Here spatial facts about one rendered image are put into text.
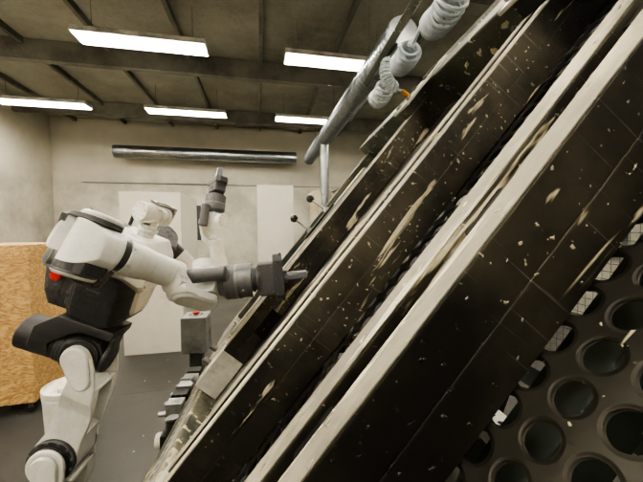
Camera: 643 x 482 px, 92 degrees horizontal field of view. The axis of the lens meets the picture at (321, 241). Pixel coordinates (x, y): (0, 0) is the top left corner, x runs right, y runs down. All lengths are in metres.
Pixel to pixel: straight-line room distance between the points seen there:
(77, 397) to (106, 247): 0.73
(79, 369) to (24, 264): 1.88
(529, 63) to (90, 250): 0.78
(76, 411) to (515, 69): 1.45
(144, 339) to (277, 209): 2.61
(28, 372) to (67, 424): 1.85
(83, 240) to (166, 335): 3.26
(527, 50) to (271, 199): 4.74
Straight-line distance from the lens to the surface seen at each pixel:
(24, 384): 3.30
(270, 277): 0.80
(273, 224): 5.12
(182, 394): 1.36
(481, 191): 0.24
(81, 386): 1.32
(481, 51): 0.91
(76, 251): 0.73
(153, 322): 3.93
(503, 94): 0.55
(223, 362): 0.98
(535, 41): 0.61
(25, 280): 3.10
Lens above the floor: 1.37
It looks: 3 degrees down
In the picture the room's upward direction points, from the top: straight up
